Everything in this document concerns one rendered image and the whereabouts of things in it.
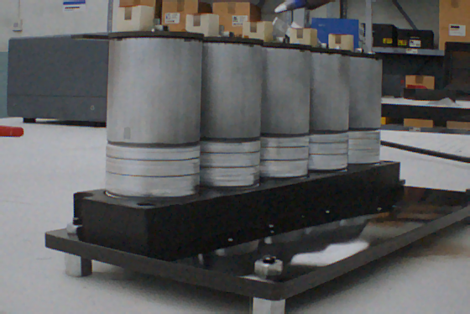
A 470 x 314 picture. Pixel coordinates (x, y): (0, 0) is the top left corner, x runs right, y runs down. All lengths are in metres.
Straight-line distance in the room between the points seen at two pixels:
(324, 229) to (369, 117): 0.08
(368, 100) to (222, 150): 0.09
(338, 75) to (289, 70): 0.03
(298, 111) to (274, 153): 0.01
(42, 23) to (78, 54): 4.96
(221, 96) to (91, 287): 0.06
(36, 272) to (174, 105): 0.06
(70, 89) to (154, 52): 0.60
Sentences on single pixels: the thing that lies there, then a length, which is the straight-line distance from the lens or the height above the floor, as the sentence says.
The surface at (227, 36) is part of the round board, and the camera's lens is 0.21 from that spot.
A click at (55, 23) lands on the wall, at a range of 5.68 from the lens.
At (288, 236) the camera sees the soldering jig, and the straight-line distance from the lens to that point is 0.20.
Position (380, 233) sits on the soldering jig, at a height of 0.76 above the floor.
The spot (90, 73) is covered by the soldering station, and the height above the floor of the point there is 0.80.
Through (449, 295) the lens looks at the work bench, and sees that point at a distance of 0.19.
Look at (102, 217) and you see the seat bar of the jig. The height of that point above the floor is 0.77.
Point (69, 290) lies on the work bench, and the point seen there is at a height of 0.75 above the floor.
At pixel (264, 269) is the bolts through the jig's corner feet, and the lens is 0.16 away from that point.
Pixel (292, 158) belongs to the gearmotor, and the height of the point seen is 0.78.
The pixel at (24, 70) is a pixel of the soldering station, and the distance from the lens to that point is 0.84.
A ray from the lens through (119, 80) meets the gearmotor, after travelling 0.19.
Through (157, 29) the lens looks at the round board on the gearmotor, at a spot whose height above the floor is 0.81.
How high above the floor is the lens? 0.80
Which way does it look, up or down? 6 degrees down
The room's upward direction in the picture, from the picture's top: 2 degrees clockwise
